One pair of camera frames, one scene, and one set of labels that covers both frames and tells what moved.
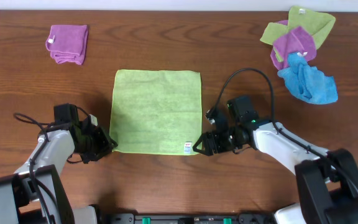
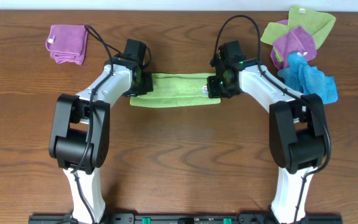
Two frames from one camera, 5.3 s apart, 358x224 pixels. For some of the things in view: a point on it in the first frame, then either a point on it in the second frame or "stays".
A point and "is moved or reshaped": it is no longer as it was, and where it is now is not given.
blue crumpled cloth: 307,83 stays
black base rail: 187,218 stays
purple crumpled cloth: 298,40 stays
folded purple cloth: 68,43 stays
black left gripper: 101,142 -> 146,83
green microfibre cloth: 156,111 is moved or reshaped
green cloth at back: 317,24 stays
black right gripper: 210,143 -> 214,86
